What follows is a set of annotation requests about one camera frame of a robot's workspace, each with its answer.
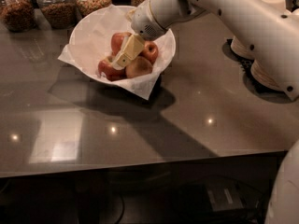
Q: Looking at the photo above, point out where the black box under table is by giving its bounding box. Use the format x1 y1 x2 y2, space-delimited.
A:
176 177 256 221

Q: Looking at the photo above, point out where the yellowish front apple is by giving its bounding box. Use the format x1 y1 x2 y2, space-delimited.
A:
125 56 152 78

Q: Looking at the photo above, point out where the leftmost glass cereal jar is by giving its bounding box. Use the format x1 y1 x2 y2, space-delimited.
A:
0 0 36 32

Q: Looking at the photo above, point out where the red apple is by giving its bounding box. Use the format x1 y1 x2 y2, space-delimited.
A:
98 56 126 81
110 32 131 56
140 41 159 63

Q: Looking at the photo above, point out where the white bowl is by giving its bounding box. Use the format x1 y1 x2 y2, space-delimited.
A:
68 5 177 83

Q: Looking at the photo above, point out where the black rubber mat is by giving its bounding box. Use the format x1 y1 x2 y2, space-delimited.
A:
230 49 282 94

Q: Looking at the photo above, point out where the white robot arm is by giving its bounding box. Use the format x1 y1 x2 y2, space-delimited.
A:
126 0 299 224

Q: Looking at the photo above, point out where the front paper bowl stack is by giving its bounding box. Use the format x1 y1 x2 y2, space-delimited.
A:
250 60 281 91

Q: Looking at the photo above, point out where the rear paper bowl stack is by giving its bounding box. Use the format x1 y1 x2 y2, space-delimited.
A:
230 0 287 61

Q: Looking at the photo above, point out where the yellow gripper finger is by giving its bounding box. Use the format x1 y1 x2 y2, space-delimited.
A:
125 8 135 22
112 34 145 70

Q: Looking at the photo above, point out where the white paper liner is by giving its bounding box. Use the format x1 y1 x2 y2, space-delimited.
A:
57 4 174 101

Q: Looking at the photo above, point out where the paper bowl stack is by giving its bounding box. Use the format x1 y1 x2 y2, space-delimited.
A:
230 0 287 61
250 60 281 91

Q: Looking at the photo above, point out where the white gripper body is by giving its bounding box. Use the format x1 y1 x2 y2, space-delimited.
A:
131 0 167 41

